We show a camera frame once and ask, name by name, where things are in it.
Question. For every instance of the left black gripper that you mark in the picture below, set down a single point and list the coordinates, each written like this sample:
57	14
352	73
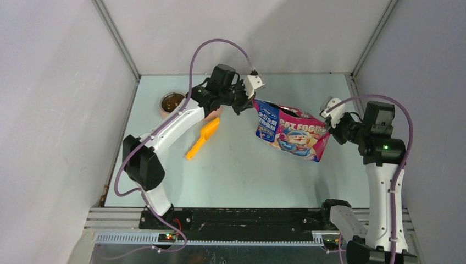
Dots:
245	103

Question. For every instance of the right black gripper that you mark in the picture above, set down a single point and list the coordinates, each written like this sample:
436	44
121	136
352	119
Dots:
335	131

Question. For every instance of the yellow plastic scoop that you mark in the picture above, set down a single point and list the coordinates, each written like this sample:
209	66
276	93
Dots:
205	133

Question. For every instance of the colourful cat food bag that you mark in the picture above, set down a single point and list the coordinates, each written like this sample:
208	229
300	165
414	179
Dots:
291	130

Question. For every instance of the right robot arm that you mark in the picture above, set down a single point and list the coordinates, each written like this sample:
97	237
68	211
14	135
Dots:
383	241

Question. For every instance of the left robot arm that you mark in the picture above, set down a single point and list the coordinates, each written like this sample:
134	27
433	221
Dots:
141	162

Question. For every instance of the brown pet food kibble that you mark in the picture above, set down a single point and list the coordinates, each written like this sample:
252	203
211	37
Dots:
171	101

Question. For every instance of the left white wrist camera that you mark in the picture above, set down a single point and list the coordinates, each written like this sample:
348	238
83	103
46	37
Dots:
253	83

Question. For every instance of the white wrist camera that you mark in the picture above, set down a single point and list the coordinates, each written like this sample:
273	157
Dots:
253	83
332	110

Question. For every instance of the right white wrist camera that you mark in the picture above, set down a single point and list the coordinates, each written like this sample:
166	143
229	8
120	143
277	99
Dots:
332	110

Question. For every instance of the right aluminium frame post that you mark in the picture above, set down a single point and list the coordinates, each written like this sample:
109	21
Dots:
373	38

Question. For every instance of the aluminium frame post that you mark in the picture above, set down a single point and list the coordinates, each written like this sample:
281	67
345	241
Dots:
116	36
373	38

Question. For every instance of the left aluminium frame post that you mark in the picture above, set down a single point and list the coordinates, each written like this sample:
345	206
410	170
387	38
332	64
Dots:
116	36

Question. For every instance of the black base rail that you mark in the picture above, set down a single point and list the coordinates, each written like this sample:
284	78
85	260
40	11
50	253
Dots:
246	224

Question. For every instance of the white cable duct strip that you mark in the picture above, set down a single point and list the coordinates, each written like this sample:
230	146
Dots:
163	239

